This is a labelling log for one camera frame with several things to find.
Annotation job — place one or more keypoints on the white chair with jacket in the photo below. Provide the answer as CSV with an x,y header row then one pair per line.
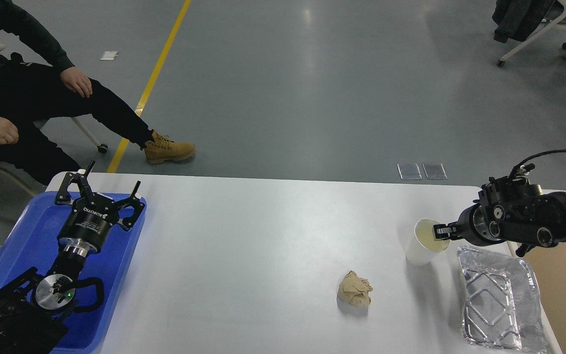
x,y
526,21

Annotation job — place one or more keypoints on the left floor plate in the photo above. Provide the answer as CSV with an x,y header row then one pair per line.
x,y
409,171

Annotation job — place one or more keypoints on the right floor plate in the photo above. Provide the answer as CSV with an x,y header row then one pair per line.
x,y
435,171

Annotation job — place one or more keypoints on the tan work boot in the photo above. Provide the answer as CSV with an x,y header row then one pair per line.
x,y
160,149

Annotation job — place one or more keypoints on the white paper cup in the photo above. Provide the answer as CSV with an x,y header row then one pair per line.
x,y
423,246

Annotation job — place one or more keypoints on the aluminium foil tray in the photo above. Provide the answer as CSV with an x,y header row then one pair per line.
x,y
501,302

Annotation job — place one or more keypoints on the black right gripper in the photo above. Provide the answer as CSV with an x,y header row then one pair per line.
x,y
471,226

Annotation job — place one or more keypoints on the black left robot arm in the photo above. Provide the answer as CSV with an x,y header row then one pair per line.
x,y
62,267

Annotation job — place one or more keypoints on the crumpled brown paper ball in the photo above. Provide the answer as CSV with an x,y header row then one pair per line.
x,y
354,290

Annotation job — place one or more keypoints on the white paper scrap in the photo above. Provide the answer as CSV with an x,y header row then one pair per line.
x,y
109,55

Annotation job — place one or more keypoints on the floor plate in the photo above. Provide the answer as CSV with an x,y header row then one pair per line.
x,y
409,171
435,171

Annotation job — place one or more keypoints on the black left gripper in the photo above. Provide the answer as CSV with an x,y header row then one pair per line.
x,y
90,222

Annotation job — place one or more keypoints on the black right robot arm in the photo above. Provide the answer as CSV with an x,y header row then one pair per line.
x,y
510,208

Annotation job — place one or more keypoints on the blue plastic tray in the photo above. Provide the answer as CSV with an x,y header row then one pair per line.
x,y
33,243

